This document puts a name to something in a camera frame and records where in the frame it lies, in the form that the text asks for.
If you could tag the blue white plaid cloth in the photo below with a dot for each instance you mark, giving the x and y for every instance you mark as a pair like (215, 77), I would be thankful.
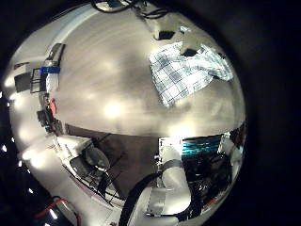
(175, 78)

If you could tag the black block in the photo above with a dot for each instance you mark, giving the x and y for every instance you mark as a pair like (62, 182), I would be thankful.
(165, 35)
(189, 52)

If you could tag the dark equipment with teal light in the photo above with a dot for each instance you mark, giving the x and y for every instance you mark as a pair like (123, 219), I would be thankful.
(203, 169)

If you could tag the small white object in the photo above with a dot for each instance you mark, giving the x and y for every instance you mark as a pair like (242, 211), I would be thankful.
(184, 29)

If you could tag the small red object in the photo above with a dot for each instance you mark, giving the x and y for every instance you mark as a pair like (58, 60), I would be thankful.
(53, 106)

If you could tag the blue box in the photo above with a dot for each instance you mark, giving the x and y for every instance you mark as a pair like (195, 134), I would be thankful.
(50, 70)

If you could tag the black metal frame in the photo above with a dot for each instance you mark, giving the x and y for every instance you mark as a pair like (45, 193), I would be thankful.
(23, 81)

